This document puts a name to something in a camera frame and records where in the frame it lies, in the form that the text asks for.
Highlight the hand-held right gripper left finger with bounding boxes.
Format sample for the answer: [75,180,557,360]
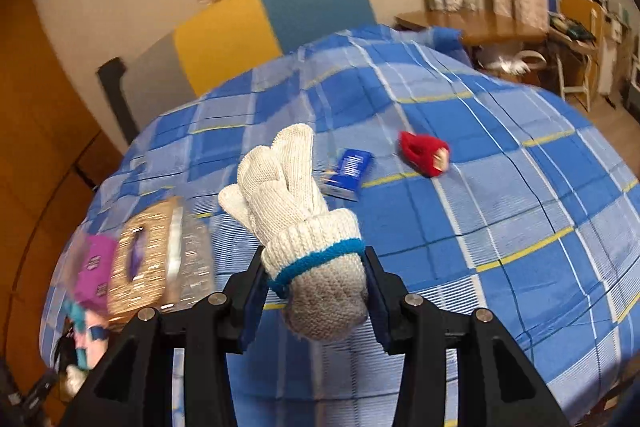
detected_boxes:
[62,247,273,427]

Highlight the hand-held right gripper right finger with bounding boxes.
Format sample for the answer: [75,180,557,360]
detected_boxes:
[362,246,571,427]

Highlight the white fluffy plush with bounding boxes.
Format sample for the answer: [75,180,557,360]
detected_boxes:
[60,364,88,400]

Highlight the clear plastic container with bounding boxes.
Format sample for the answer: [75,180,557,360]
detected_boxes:
[65,197,216,333]

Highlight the cream knitted gloves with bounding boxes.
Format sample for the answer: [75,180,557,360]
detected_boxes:
[218,123,371,342]

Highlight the purple packet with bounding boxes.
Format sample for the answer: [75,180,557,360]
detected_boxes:
[72,234,121,308]

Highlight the blue tissue pack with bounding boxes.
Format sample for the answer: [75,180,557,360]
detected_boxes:
[320,148,375,202]

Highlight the blue checked bed sheet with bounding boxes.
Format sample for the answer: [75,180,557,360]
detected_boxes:
[40,24,640,427]

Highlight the red knitted hat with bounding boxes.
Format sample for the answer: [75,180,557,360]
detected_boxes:
[397,131,451,178]

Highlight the colour-block padded headboard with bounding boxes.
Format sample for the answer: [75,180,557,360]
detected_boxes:
[97,0,378,148]

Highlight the blue pillow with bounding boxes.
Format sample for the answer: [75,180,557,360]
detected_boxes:
[395,24,473,68]

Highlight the white round bin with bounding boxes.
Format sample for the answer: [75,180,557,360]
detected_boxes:
[500,49,548,75]

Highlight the wooden wardrobe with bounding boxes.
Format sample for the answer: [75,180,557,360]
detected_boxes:
[0,0,126,348]

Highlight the round wooden table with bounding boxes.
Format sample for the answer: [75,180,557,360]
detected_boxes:
[395,9,551,46]

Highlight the white chair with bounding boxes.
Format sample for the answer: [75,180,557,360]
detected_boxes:
[555,42,596,110]

